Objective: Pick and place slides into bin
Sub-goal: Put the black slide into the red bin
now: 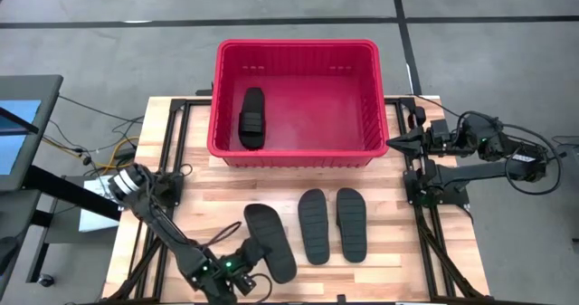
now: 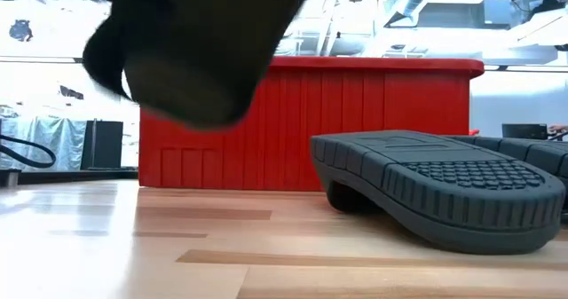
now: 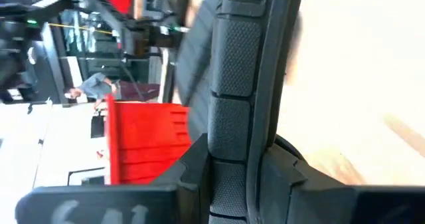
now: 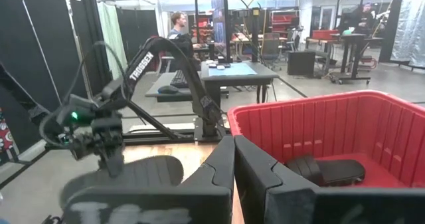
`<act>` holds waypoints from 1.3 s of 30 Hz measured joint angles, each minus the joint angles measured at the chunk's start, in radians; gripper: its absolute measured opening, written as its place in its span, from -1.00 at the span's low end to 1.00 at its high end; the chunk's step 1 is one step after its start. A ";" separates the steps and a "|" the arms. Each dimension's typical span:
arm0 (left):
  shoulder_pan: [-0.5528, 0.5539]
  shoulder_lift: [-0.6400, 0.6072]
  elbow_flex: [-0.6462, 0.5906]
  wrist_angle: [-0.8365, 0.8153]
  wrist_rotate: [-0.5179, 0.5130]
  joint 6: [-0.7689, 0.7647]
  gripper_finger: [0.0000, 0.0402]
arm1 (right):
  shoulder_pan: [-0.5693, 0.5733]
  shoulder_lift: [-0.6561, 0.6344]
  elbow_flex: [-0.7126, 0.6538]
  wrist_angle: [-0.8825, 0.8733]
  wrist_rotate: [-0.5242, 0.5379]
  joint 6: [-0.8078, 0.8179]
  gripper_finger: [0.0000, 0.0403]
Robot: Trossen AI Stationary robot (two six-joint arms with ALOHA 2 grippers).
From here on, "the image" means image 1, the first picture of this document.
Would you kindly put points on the black rubber slide sandal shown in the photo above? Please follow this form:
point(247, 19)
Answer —
point(277, 244)
point(252, 115)
point(314, 228)
point(351, 225)

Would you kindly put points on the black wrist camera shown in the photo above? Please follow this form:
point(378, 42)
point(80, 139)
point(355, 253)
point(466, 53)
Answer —
point(439, 126)
point(246, 284)

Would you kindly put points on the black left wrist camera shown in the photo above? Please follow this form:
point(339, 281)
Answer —
point(246, 284)

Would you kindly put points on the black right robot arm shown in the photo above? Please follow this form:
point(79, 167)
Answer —
point(475, 174)

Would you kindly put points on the black monitor stand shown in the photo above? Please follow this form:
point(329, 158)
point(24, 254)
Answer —
point(68, 192)

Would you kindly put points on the small black clamp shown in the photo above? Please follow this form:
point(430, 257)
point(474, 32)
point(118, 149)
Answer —
point(420, 116)

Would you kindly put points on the black caster wheel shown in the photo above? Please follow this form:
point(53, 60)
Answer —
point(46, 280)

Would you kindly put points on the red plastic bin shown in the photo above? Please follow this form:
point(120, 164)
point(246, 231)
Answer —
point(316, 115)

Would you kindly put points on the grey touchscreen monitor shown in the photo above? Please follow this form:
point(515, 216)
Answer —
point(27, 133)

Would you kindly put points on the white box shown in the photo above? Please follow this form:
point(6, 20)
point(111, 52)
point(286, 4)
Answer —
point(97, 210)

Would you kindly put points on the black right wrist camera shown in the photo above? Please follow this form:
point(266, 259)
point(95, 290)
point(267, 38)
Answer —
point(439, 126)

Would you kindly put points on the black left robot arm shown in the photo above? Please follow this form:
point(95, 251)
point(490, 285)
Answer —
point(172, 235)

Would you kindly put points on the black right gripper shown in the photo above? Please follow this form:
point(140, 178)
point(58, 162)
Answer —
point(435, 143)

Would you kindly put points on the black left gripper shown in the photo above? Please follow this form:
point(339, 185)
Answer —
point(239, 262)

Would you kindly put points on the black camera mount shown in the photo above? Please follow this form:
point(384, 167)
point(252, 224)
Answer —
point(341, 298)

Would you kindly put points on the black aluminium frame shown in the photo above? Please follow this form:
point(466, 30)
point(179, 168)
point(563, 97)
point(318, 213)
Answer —
point(434, 246)
point(174, 160)

